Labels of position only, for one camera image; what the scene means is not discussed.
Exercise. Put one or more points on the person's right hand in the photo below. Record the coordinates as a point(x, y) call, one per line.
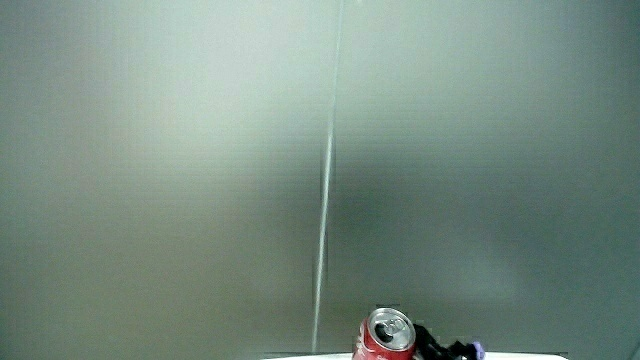
point(440, 350)

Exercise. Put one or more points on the red soda can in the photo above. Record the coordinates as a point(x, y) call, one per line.
point(372, 341)

